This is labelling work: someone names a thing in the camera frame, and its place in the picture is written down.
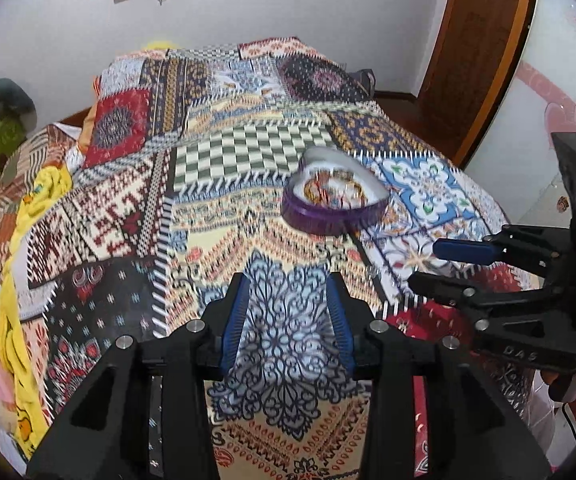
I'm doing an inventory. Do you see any white door with pink hearts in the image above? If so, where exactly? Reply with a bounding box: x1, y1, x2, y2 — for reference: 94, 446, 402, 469
462, 0, 576, 241

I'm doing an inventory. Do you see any colourful patchwork blanket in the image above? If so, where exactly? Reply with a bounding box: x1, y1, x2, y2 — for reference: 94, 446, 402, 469
18, 36, 533, 480

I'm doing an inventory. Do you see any thin gold chain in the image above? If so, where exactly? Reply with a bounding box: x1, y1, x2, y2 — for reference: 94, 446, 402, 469
304, 180, 341, 207

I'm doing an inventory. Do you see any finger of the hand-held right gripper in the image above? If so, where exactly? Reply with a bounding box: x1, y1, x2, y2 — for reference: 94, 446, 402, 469
432, 225, 576, 278
408, 271, 558, 333

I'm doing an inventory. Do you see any brown wooden door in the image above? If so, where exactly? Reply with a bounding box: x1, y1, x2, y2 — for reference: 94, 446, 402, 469
417, 0, 542, 167

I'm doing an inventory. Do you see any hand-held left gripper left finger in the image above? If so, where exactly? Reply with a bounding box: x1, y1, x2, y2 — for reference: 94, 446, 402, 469
25, 272, 251, 480

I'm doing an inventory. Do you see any purple heart-shaped tin box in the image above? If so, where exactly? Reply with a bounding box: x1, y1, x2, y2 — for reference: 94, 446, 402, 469
281, 147, 389, 237

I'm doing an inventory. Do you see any yellow cloth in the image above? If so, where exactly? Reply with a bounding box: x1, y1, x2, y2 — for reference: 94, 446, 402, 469
0, 164, 75, 461

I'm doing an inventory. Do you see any gold bangle bracelet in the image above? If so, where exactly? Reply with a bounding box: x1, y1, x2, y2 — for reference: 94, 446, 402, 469
302, 169, 369, 207

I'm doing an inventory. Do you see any dark blue bag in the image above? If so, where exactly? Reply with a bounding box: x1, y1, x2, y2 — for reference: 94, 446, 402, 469
345, 69, 377, 102

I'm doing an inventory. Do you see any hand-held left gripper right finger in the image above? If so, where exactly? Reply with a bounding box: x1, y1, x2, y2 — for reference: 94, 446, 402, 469
325, 272, 553, 480

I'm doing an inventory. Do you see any brown patterned quilt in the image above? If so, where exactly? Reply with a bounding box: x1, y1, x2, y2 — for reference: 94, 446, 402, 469
0, 124, 85, 281

